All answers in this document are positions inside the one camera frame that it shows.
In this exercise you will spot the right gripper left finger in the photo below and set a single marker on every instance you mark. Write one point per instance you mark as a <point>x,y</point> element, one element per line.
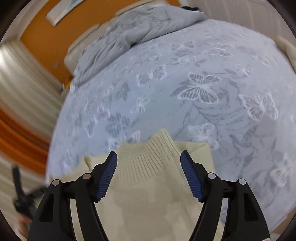
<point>53,220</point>

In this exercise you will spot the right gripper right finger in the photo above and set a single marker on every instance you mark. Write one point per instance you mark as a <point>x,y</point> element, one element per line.
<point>234,201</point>

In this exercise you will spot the cream knit cardigan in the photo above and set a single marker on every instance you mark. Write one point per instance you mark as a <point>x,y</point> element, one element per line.
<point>149,197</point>

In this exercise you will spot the orange curtain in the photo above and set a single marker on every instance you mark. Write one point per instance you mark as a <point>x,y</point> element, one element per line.
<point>22,146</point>

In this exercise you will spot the cream curtain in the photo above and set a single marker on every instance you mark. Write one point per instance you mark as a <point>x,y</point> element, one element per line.
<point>31,96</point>

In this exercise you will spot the butterfly print bed sheet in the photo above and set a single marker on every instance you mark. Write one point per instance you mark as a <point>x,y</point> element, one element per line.
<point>213,82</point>

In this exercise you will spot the beige padded headboard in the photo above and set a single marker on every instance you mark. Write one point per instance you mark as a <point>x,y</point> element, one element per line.
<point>75,50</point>

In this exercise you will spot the beige folded garment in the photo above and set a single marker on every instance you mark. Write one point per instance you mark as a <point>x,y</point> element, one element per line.
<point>288,49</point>

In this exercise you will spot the grey crumpled duvet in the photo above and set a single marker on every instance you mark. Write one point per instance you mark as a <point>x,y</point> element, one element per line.
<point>134,27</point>

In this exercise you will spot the framed wall picture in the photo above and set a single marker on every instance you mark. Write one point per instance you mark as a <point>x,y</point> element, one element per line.
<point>60,10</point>

